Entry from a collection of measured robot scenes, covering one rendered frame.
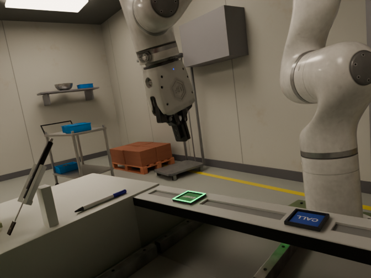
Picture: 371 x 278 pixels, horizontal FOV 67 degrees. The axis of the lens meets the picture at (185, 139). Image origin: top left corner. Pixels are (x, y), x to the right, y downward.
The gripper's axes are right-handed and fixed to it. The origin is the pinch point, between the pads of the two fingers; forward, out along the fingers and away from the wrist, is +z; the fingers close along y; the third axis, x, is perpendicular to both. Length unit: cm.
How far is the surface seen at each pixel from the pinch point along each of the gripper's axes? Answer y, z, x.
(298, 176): 248, 160, 78
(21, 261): -34.6, 11.3, 15.0
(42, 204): -26.5, 4.7, 18.2
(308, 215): -2.4, 15.0, -25.9
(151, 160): 232, 144, 316
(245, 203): -1.0, 15.7, -13.0
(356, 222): -1.0, 15.7, -32.7
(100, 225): -18.5, 15.3, 15.0
